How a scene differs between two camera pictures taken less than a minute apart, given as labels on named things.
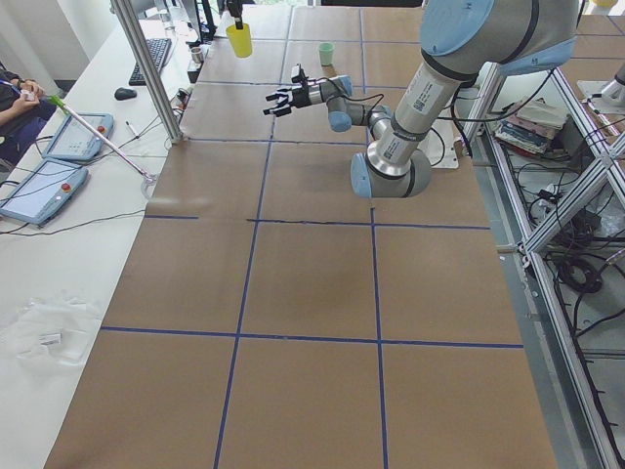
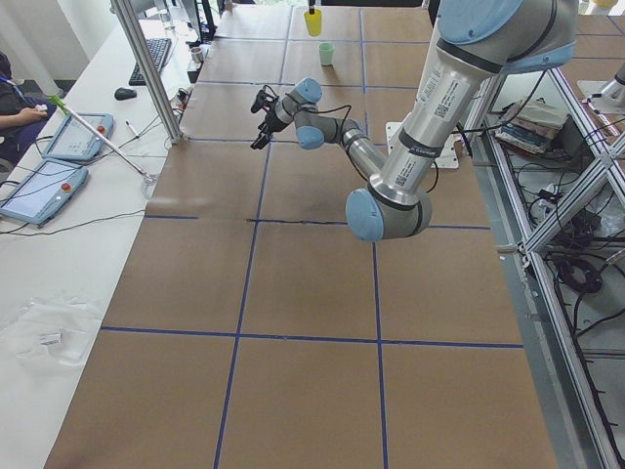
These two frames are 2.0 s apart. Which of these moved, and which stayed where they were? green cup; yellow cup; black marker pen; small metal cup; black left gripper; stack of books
Moved: black left gripper; yellow cup
Stayed: small metal cup; green cup; black marker pen; stack of books
